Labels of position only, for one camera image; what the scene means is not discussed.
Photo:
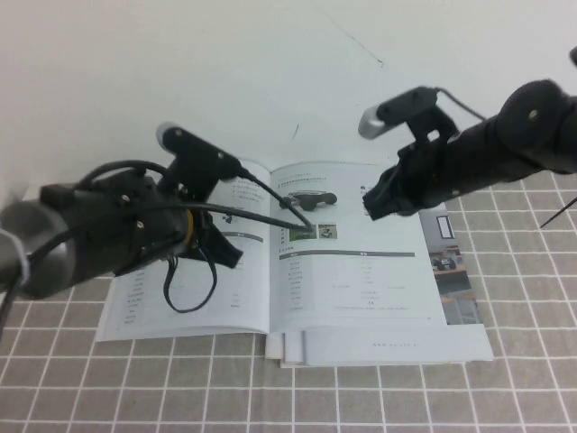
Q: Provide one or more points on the white product booklet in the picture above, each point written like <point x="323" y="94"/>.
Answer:
<point x="351" y="279"/>

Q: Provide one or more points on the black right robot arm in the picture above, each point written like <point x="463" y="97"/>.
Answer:
<point x="518" y="135"/>

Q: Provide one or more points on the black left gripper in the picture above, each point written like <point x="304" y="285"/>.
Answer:
<point x="203" y="234"/>

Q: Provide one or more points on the large brochure with photo cover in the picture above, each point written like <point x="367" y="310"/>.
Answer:
<point x="451" y="345"/>

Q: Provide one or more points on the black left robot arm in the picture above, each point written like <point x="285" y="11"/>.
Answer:
<point x="90" y="234"/>

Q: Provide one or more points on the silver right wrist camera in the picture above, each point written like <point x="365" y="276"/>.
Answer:
<point x="405" y="106"/>

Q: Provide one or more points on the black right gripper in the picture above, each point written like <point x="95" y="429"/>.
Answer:
<point x="424" y="180"/>

